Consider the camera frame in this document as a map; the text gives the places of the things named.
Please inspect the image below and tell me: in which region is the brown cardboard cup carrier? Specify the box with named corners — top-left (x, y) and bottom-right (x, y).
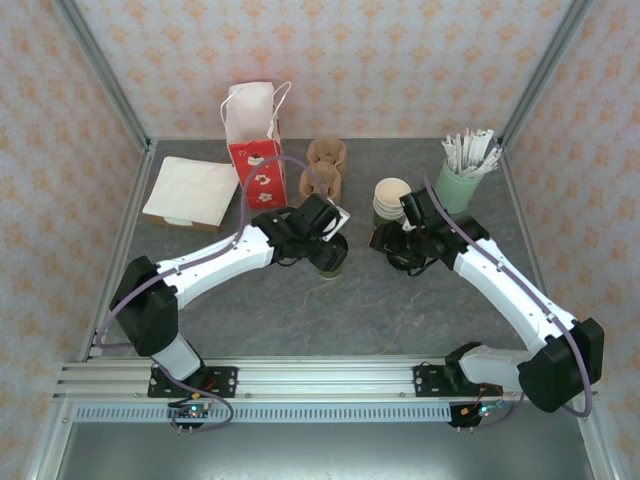
top-left (299, 138), bottom-right (349, 201)

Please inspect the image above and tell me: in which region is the black cup lid stack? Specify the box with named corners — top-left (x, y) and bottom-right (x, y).
top-left (383, 247), bottom-right (426, 276)

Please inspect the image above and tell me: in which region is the brown napkin tray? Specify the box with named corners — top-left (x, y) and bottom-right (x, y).
top-left (146, 213), bottom-right (220, 235)

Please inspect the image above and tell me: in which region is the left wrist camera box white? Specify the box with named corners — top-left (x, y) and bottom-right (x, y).
top-left (319, 202), bottom-right (352, 245)

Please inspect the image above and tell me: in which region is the grey slotted cable duct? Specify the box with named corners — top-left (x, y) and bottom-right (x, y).
top-left (72, 403), bottom-right (456, 424)

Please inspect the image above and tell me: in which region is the small circuit board green LED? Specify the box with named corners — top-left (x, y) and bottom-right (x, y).
top-left (459, 402), bottom-right (506, 419)
top-left (168, 403), bottom-right (211, 419)

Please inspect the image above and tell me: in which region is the mint green straw holder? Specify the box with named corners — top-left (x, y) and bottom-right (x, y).
top-left (431, 157), bottom-right (484, 215)

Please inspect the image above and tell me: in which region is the green paper coffee cup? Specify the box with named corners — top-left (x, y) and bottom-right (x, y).
top-left (317, 259), bottom-right (347, 280)

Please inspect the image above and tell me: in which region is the aluminium frame post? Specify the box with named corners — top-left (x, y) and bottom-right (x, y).
top-left (52, 0), bottom-right (154, 154)
top-left (498, 0), bottom-right (597, 150)

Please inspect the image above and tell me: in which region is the aluminium lower frame bar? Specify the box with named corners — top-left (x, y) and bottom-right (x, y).
top-left (27, 399), bottom-right (76, 480)
top-left (572, 399), bottom-right (619, 480)

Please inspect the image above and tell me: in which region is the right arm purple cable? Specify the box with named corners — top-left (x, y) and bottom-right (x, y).
top-left (422, 174), bottom-right (599, 432)

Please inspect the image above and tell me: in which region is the green paper cup stack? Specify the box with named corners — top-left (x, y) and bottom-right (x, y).
top-left (372, 178), bottom-right (414, 236)

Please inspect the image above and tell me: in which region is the red paper gift bag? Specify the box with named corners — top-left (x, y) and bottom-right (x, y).
top-left (220, 81), bottom-right (293, 211)

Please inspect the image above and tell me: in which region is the white paper napkin stack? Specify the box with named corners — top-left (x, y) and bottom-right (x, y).
top-left (142, 156), bottom-right (240, 234)

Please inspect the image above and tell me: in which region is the grey metal panel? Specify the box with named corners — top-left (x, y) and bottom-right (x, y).
top-left (54, 422), bottom-right (596, 480)

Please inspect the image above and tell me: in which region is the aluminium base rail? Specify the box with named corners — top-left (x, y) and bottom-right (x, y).
top-left (53, 357), bottom-right (600, 401)

